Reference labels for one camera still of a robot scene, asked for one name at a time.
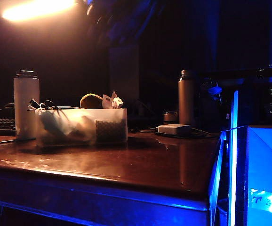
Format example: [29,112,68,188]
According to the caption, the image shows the black scissors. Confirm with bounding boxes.
[29,98,62,111]

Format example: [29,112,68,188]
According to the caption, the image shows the small round metal cup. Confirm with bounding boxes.
[163,111,179,125]

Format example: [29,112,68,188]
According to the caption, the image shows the thin pale cable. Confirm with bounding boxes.
[0,137,36,145]

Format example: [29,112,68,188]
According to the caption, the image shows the black computer keyboard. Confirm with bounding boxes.
[0,119,16,137]

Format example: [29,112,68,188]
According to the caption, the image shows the blue soft item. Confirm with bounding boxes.
[41,111,66,137]

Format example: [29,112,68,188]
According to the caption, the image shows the white power adapter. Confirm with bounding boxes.
[157,124,192,136]

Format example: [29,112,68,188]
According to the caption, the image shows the upright glowing thin panel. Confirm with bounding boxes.
[228,90,239,226]

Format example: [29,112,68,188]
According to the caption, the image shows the crumpled white paper slips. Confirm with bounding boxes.
[102,90,125,110]

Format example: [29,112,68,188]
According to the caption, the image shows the white bottle with dark lid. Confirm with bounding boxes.
[13,70,40,140]

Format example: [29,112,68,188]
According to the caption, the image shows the translucent plastic storage box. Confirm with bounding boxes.
[34,108,128,148]

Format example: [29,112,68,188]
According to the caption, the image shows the dark upright background panel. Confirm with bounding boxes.
[107,45,140,102]

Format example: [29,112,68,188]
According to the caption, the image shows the blue artificial flower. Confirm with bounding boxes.
[207,86,223,104]

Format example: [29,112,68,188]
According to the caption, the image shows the white carton with label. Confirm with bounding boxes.
[246,125,272,226]

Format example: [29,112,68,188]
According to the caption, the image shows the brown fuzzy kiwi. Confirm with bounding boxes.
[80,93,104,109]

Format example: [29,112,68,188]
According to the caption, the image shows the brown wooden desk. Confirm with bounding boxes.
[0,131,221,226]

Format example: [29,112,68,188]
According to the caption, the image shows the brown metal thermos bottle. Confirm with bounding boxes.
[178,69,197,128]

